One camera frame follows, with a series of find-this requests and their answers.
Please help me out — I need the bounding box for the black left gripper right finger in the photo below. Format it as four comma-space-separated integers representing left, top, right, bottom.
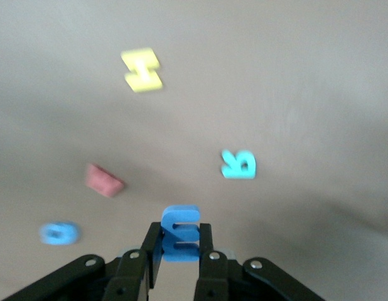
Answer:
193, 223, 326, 301

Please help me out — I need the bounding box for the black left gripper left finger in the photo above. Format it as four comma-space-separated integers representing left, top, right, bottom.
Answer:
2, 222, 166, 301

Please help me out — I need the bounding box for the blue lowercase letter m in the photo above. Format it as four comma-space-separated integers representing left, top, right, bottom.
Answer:
160, 204, 202, 263

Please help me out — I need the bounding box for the yellow uppercase letter H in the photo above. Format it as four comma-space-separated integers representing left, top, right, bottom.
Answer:
121, 47, 164, 93

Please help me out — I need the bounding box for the blue lowercase letter a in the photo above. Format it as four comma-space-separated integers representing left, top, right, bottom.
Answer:
39, 221, 82, 246

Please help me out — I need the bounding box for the red lowercase letter w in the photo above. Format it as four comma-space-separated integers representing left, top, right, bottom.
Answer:
85, 162, 125, 198

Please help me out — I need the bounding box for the teal uppercase letter R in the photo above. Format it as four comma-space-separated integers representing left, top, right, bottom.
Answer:
220, 149, 257, 180

